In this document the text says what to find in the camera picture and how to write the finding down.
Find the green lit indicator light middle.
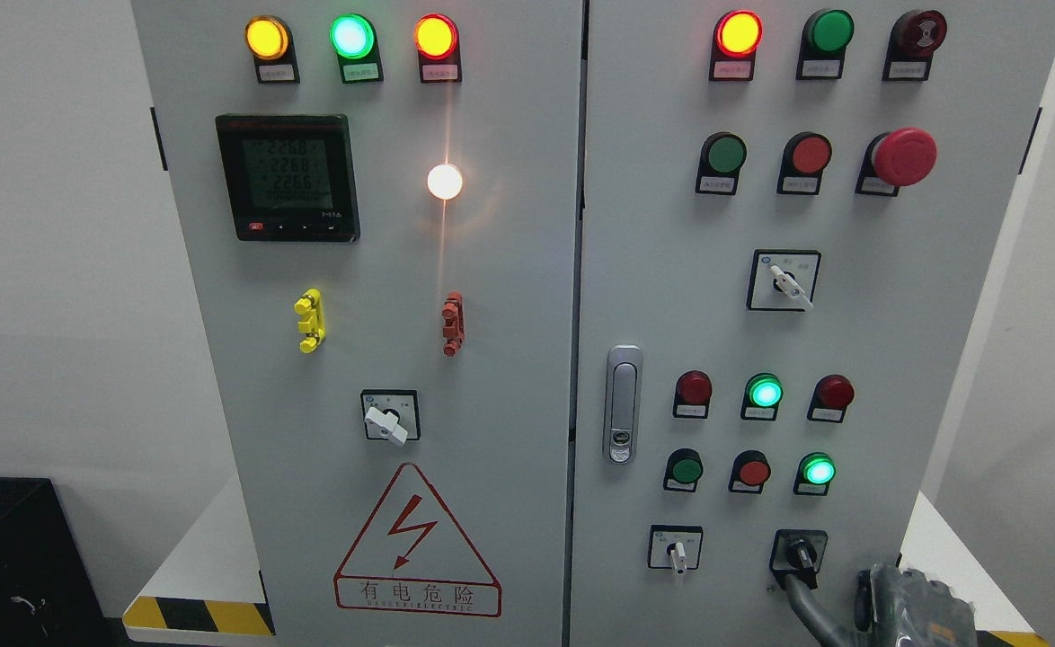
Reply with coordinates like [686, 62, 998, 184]
[740, 372, 784, 421]

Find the yellow terminal connector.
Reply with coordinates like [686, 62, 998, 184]
[294, 289, 326, 355]

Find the green push button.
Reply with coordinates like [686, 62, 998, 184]
[663, 448, 704, 492]
[695, 131, 747, 195]

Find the green lit indicator light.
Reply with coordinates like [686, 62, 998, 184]
[330, 13, 384, 84]
[792, 452, 837, 497]
[740, 372, 784, 421]

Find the white selector switch left door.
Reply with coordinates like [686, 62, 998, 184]
[360, 389, 421, 448]

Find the black box lower left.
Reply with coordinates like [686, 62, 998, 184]
[0, 476, 114, 646]

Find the red terminal connector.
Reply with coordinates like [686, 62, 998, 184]
[441, 291, 465, 357]

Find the grey electrical cabinet door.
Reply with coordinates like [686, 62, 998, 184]
[132, 1, 582, 646]
[569, 1, 1055, 646]

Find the green lit indicator light top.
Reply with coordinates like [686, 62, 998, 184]
[330, 13, 384, 84]

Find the yellow indicator light top left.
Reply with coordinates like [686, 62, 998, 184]
[244, 13, 300, 84]

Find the white selector switch upper right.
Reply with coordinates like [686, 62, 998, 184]
[747, 249, 820, 312]

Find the green lit indicator light lower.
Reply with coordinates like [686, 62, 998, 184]
[792, 452, 837, 497]

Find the dark green indicator light top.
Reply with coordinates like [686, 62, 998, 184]
[795, 8, 855, 81]

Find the grey electrical cabinet left door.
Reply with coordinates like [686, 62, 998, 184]
[132, 1, 582, 646]

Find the silver door handle lock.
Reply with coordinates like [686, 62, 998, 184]
[602, 345, 642, 465]

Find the red-rimmed yellow indicator light left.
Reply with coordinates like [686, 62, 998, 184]
[413, 13, 462, 84]

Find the dark red indicator light right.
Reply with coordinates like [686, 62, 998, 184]
[807, 374, 856, 423]

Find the red emergency stop mushroom button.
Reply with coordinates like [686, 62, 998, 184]
[856, 128, 938, 197]

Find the dark red indicator light left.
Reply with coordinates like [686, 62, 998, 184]
[672, 372, 713, 419]

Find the red push button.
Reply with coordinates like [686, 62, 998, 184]
[776, 131, 832, 196]
[728, 450, 773, 494]

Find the white selector switch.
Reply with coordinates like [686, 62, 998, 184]
[747, 249, 820, 312]
[647, 524, 704, 582]

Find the grey electrical cabinet right door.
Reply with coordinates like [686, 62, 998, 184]
[569, 1, 1055, 646]

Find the dark red buzzer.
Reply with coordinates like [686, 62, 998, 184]
[883, 9, 948, 82]

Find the white lit indicator light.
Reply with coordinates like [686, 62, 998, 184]
[426, 163, 465, 201]

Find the red-rimmed yellow indicator light right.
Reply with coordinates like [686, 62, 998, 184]
[711, 9, 763, 82]

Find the black rotary knob switch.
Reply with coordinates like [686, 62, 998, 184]
[769, 529, 829, 589]

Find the red push button upper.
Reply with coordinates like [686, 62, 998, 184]
[776, 131, 832, 196]

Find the red electrical hazard warning sticker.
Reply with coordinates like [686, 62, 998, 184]
[333, 462, 502, 617]

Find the red-rimmed yellow indicator light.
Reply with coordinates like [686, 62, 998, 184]
[413, 13, 462, 84]
[711, 9, 763, 82]

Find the red push button lower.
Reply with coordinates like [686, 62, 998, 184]
[728, 450, 773, 494]

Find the dark red indicator light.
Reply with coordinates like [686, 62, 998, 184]
[807, 374, 856, 423]
[672, 372, 713, 419]

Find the green push button lower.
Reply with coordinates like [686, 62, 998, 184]
[663, 448, 704, 492]

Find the white selector switch lower right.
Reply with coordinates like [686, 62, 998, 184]
[647, 524, 704, 582]

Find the green push button upper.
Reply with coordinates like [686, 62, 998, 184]
[695, 131, 747, 195]

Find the white platform with hazard stripes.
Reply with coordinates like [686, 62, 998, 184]
[114, 476, 1048, 646]

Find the black digital power meter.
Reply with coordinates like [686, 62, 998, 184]
[215, 114, 360, 244]

